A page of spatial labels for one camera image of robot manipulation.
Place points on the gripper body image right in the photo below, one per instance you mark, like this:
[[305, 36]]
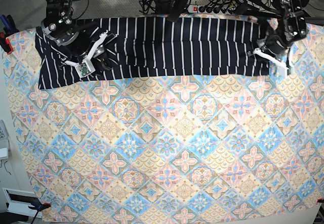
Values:
[[274, 44]]

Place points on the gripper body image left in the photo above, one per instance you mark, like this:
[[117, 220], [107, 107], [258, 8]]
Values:
[[78, 40]]

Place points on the navy white striped T-shirt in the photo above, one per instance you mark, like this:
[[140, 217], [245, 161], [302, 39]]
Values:
[[154, 46]]

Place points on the orange black clamp upper left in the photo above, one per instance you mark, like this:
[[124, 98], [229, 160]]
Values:
[[9, 29]]

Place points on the white power strip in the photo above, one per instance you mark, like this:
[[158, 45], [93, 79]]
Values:
[[212, 9]]

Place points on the patterned tile tablecloth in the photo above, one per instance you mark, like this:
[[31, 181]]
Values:
[[187, 149]]

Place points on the white device left edge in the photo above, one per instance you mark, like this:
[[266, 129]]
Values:
[[4, 142]]

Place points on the blue orange clamp lower left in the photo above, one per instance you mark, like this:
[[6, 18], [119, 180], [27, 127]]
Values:
[[39, 206]]

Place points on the white box lower left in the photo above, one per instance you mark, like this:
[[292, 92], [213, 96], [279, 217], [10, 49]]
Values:
[[19, 201]]

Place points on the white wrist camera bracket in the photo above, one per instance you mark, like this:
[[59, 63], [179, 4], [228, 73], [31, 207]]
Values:
[[281, 65], [86, 66]]

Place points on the black mount post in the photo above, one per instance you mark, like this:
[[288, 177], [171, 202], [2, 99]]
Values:
[[177, 9]]

